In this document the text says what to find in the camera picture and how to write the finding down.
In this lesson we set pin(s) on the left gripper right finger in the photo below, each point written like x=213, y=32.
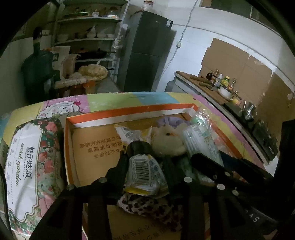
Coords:
x=228, y=219

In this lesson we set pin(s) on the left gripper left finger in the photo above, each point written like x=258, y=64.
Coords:
x=63, y=219

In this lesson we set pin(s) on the leopard print cloth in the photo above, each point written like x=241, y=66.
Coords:
x=160, y=210

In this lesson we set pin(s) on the small green floral tissue pack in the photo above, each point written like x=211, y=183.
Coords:
x=197, y=139

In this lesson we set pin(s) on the beige plush bear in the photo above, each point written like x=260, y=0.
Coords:
x=166, y=137

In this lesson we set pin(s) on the green item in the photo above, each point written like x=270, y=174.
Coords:
x=202, y=118

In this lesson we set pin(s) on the large floral tissue pack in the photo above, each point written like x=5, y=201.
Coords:
x=33, y=172

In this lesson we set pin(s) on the kitchen counter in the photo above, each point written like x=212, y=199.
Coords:
x=248, y=134

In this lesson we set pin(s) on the orange rimmed cardboard tray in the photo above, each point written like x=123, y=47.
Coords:
x=92, y=146

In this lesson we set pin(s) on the white bowl on counter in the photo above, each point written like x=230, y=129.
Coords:
x=225, y=93

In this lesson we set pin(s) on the yellow dough pile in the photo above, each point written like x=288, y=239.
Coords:
x=93, y=72

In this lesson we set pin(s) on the metal storage shelf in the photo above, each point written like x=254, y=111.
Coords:
x=93, y=30

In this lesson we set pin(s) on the black refrigerator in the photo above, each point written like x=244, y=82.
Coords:
x=146, y=40

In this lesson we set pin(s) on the glass jar on fridge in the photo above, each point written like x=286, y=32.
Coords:
x=147, y=5

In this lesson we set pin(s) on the cardboard wall sheets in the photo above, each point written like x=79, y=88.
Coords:
x=256, y=82

